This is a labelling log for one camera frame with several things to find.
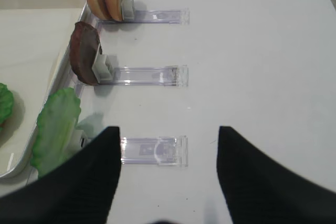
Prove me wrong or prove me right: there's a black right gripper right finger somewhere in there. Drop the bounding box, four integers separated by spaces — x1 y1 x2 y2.
216 126 335 223

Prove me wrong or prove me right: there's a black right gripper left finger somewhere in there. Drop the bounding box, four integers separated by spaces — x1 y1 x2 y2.
1 126 121 223

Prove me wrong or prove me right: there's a green lettuce leaf standing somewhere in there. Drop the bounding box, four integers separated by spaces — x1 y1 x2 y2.
30 88 81 179

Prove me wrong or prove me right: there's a green lettuce on tray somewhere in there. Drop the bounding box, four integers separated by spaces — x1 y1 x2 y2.
0 83 14 130

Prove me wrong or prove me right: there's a brown meat patty standing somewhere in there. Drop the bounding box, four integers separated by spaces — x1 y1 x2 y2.
69 22 102 86

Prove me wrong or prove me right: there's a white rectangular metal tray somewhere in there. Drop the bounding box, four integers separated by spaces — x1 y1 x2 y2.
1 0 86 178

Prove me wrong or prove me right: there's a clear lettuce dispenser rail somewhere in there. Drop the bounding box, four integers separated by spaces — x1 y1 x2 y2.
71 129 189 167

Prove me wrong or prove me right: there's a clear patty dispenser rail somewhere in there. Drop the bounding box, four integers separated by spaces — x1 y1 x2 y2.
91 55 189 87

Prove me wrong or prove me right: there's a clear bun dispenser rail right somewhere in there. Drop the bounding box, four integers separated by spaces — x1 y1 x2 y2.
97 0 190 24

